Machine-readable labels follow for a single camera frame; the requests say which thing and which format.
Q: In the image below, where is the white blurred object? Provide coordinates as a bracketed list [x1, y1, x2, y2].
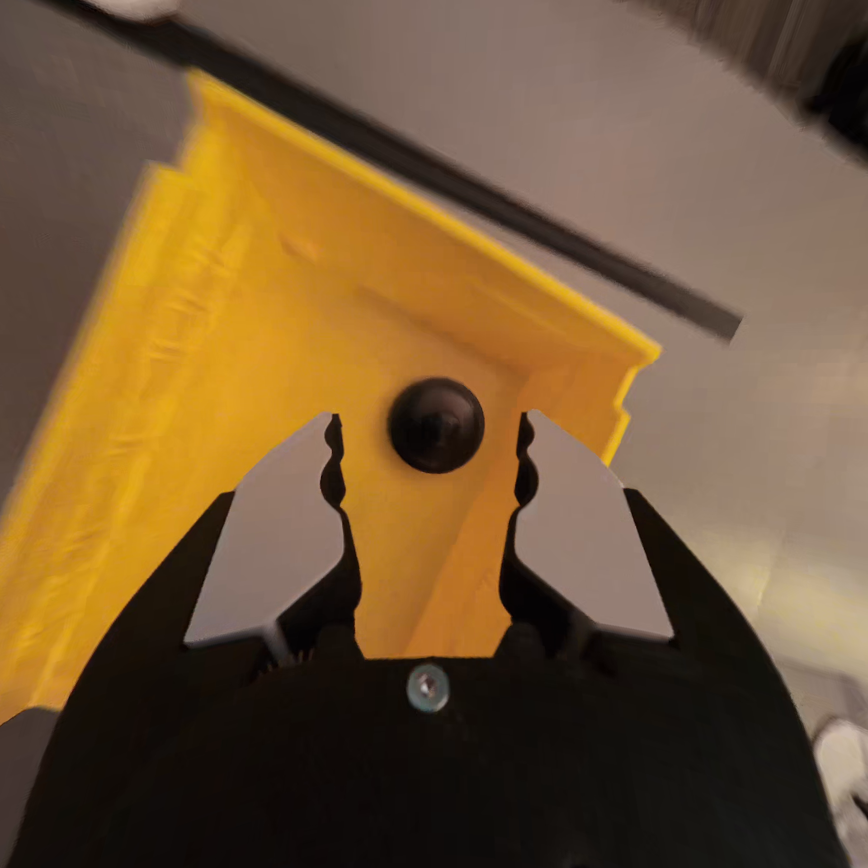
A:
[812, 719, 868, 849]

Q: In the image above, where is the black bottle lid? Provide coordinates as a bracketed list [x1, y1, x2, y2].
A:
[388, 377, 486, 475]

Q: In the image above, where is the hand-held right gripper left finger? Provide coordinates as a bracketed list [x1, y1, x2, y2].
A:
[183, 410, 363, 653]

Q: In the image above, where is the black strip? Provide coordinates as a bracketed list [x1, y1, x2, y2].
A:
[37, 0, 745, 343]

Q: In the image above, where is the yellow plastic bin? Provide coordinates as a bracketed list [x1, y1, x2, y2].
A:
[0, 68, 663, 728]

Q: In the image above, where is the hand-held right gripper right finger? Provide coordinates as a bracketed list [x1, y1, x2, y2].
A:
[499, 409, 677, 659]

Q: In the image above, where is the white stand base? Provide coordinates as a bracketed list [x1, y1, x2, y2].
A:
[85, 0, 183, 23]

